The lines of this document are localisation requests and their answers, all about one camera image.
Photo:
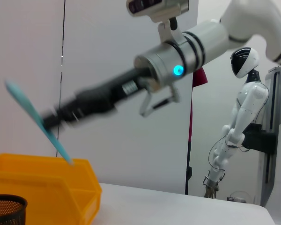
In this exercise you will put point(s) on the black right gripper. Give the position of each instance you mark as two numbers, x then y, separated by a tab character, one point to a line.
103	93

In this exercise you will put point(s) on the blue turquoise scissors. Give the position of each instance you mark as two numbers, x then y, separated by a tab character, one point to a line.
30	107

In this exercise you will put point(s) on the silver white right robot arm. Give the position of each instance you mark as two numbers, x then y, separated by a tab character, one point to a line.
206	39

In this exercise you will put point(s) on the black mesh pen holder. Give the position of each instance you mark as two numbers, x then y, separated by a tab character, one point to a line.
7	211

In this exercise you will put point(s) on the yellow plastic bin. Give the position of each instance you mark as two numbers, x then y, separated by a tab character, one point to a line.
49	182

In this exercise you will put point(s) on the right gripper silver plug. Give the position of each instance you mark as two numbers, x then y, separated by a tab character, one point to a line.
130	87

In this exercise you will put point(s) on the dark red cloth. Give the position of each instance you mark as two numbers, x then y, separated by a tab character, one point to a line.
200	78

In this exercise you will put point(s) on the white humanoid robot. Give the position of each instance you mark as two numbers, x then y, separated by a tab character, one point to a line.
248	105

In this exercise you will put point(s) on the black mounting box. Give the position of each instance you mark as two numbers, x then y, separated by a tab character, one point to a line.
260	140

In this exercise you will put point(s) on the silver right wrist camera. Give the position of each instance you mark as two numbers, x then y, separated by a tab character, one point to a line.
154	8

